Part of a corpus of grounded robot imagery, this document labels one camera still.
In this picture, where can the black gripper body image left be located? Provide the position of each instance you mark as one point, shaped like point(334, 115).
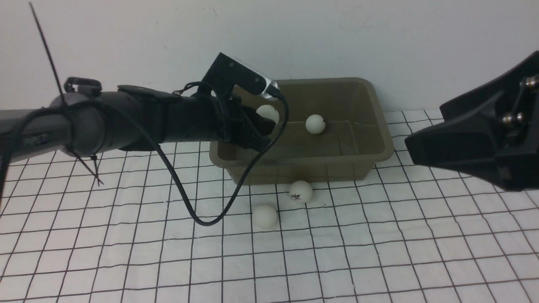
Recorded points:
point(200, 118)

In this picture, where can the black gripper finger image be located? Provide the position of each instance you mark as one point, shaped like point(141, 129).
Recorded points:
point(254, 131)

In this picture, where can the plain white ball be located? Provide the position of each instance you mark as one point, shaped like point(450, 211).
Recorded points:
point(264, 216)
point(269, 112)

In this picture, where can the white ball with logo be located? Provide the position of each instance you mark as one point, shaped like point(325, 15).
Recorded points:
point(300, 191)
point(315, 124)

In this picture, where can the white ball with logo centre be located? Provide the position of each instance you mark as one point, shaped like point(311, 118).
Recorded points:
point(300, 191)

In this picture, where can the olive green plastic bin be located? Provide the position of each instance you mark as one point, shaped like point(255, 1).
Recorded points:
point(356, 136)

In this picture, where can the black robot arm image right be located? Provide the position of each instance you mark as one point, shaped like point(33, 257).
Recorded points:
point(491, 132)

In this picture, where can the white checkered tablecloth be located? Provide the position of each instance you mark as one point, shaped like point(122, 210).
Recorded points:
point(404, 234)

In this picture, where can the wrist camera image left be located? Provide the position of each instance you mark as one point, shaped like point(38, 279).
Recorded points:
point(226, 73)

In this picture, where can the black camera cable image left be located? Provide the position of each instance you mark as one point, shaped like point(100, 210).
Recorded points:
point(145, 172)

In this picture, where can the black cable tie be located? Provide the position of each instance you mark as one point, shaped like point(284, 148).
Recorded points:
point(63, 104)

